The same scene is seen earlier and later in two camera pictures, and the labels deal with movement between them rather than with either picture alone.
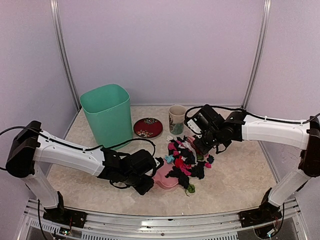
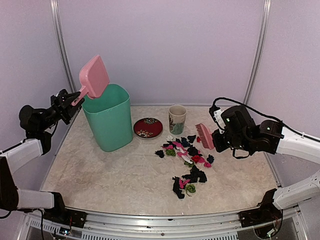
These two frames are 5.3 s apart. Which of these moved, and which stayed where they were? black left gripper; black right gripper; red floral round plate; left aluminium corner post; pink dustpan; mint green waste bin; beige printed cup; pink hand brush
Moved: black right gripper; pink hand brush; black left gripper; pink dustpan
Stayed: mint green waste bin; beige printed cup; left aluminium corner post; red floral round plate
